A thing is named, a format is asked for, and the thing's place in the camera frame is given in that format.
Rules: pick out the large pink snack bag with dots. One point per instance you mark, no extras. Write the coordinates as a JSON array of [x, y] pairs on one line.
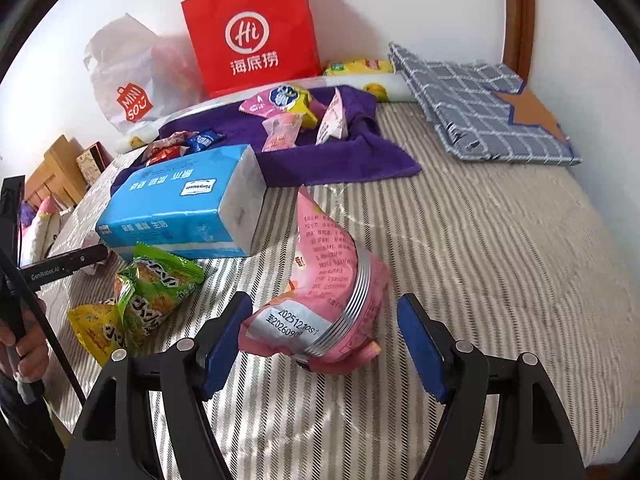
[[325, 260]]

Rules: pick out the rolled fruit-print mat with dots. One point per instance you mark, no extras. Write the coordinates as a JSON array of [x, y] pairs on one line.
[[380, 91]]

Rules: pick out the yellow chips bag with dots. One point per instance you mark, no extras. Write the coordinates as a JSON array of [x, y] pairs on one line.
[[360, 66]]

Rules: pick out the blue tissue pack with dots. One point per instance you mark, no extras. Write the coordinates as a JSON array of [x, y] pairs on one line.
[[175, 200]]

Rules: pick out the purple towel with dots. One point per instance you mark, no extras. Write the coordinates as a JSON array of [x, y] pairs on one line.
[[320, 160]]

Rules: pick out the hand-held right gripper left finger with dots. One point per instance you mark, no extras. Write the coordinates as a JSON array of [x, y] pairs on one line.
[[227, 345]]

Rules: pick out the dark blue snack packet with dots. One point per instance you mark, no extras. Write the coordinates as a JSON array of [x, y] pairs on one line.
[[205, 141]]

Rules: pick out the pink and white plush toy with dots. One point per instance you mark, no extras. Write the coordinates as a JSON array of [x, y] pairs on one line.
[[40, 225]]

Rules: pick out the white plastic bag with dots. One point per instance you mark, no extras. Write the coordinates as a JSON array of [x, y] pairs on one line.
[[125, 70]]

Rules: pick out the wooden headboard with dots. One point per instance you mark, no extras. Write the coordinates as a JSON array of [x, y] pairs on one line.
[[520, 20]]

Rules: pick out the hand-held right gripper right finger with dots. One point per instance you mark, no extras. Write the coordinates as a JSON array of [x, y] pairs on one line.
[[422, 347]]

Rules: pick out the person's dark clothing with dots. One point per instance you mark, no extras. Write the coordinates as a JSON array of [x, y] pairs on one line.
[[25, 440]]

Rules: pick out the person's left hand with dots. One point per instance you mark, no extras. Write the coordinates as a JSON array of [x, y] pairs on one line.
[[37, 350]]

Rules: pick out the grey checked star pillowcase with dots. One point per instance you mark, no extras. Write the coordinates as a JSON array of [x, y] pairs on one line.
[[475, 105]]

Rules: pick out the red and white candy packet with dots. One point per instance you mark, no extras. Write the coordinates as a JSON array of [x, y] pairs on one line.
[[175, 141]]

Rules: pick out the small pink snack packet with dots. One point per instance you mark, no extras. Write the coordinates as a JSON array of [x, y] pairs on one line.
[[280, 132]]

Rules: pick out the pink and yellow snack packet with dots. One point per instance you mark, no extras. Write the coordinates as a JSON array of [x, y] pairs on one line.
[[280, 97]]

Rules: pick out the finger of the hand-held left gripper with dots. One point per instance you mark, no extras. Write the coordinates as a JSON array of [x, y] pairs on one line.
[[11, 220]]

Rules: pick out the wooden cabinet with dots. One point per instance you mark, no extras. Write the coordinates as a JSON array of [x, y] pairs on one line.
[[55, 170]]

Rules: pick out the red paper bag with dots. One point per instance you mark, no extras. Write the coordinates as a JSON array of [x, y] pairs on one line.
[[250, 35]]

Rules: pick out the patterned cardboard box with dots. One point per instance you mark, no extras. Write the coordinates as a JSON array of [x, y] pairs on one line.
[[92, 162]]

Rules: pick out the white and pink snack packet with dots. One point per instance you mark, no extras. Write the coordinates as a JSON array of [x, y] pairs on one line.
[[332, 120]]

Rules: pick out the green snack packet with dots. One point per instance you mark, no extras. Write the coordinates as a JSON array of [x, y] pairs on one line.
[[170, 272], [142, 317]]

